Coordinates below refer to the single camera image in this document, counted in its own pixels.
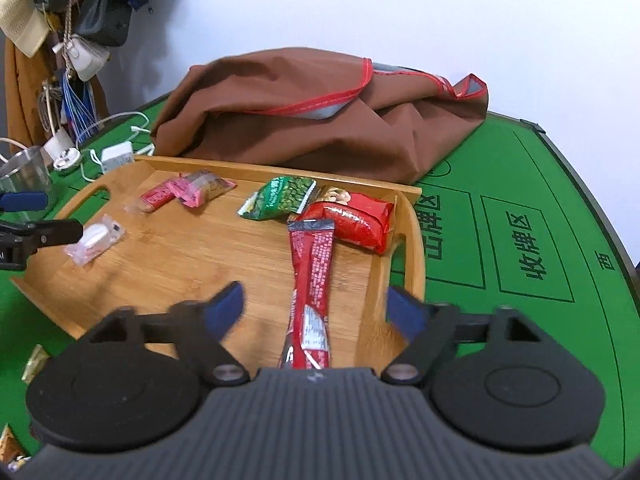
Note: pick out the black and white peanut packet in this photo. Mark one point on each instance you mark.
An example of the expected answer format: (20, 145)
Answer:
(10, 442)

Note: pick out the pink candy packet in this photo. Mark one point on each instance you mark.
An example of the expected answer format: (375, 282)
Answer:
(200, 187)

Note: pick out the small white purse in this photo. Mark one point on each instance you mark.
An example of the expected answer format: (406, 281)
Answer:
(85, 60)

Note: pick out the small red cracker packet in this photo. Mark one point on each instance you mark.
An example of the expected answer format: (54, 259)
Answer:
(157, 196)

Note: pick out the white round plug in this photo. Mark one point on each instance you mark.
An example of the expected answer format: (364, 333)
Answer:
(66, 160)

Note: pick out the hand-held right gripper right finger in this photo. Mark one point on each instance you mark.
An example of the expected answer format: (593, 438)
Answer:
(405, 310)

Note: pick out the wooden bamboo tray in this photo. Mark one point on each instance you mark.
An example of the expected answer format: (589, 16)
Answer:
(200, 260)

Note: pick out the metal cup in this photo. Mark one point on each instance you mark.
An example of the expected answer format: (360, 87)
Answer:
(25, 172)

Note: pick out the green peas packet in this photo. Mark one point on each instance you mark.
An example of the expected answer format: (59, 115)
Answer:
(277, 197)

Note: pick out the orange coat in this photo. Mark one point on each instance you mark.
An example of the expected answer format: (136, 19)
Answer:
(22, 100)

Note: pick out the long red drink stick packet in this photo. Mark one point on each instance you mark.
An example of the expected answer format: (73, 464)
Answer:
(310, 280)

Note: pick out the white candy packet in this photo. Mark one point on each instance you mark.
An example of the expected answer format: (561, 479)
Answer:
(95, 240)

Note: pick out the gold candy packet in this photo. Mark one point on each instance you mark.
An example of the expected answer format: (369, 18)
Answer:
(36, 364)

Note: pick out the brown cloth with red trim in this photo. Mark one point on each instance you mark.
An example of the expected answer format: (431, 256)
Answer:
(300, 125)

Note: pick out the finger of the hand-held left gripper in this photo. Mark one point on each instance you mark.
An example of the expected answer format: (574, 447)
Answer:
(25, 201)
(50, 232)

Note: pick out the white charger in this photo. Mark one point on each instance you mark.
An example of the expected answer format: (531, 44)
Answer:
(117, 156)

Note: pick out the black handbag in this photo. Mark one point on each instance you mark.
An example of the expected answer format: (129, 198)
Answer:
(105, 20)

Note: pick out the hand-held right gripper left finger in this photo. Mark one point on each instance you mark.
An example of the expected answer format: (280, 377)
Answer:
(227, 306)

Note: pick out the red nut snack packet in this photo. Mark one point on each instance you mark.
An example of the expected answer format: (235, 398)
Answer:
(360, 220)

